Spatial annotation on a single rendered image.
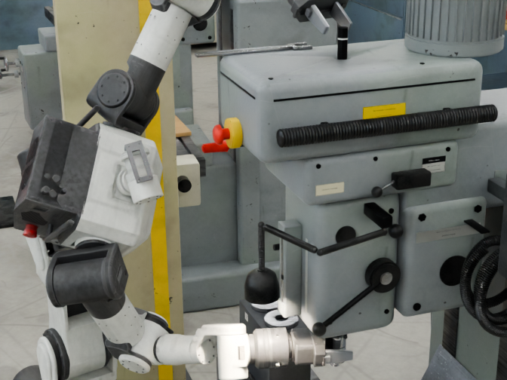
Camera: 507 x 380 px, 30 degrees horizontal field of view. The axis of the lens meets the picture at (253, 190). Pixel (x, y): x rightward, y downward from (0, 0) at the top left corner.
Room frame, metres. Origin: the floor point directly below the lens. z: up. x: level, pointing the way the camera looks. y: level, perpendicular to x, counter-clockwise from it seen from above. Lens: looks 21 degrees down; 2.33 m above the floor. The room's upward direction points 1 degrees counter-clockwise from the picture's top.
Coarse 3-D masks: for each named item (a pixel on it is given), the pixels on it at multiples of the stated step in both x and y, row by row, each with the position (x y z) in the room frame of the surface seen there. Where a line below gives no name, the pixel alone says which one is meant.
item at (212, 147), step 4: (224, 140) 1.87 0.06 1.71; (204, 144) 1.85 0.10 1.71; (208, 144) 1.85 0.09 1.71; (212, 144) 1.85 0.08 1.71; (216, 144) 1.85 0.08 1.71; (224, 144) 1.85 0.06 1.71; (204, 148) 1.84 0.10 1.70; (208, 148) 1.84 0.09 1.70; (212, 148) 1.84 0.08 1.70; (216, 148) 1.85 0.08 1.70; (220, 148) 1.85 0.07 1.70; (224, 148) 1.85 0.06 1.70; (228, 148) 1.85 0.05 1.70; (204, 152) 1.84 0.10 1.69; (208, 152) 1.85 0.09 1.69; (212, 152) 1.85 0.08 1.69
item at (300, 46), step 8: (248, 48) 1.90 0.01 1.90; (256, 48) 1.90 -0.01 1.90; (264, 48) 1.90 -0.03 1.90; (272, 48) 1.90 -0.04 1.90; (280, 48) 1.91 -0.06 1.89; (288, 48) 1.91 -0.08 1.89; (296, 48) 1.91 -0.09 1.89; (304, 48) 1.91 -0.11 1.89; (200, 56) 1.85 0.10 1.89; (208, 56) 1.86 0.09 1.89
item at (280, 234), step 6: (264, 228) 1.71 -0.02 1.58; (270, 228) 1.70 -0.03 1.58; (276, 228) 1.69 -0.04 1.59; (276, 234) 1.68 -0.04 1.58; (282, 234) 1.67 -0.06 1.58; (288, 234) 1.66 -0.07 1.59; (288, 240) 1.65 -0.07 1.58; (294, 240) 1.64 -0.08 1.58; (300, 240) 1.64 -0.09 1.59; (300, 246) 1.63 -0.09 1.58; (306, 246) 1.61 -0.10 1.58; (312, 246) 1.61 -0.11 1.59; (312, 252) 1.60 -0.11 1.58
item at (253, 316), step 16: (240, 304) 2.30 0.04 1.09; (272, 304) 2.26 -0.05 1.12; (240, 320) 2.31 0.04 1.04; (256, 320) 2.20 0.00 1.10; (272, 320) 2.17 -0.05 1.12; (288, 320) 2.17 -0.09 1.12; (256, 368) 2.20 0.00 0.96; (272, 368) 2.11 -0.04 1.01; (288, 368) 2.13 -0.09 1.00; (304, 368) 2.14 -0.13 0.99
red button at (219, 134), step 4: (216, 128) 1.75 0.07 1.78; (220, 128) 1.74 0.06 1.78; (224, 128) 1.76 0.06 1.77; (228, 128) 1.76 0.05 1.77; (216, 132) 1.74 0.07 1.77; (220, 132) 1.74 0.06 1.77; (224, 132) 1.75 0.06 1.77; (228, 132) 1.75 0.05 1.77; (216, 136) 1.74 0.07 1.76; (220, 136) 1.74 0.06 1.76; (224, 136) 1.75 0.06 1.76; (228, 136) 1.75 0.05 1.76; (216, 140) 1.74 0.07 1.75; (220, 140) 1.74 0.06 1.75; (220, 144) 1.74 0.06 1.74
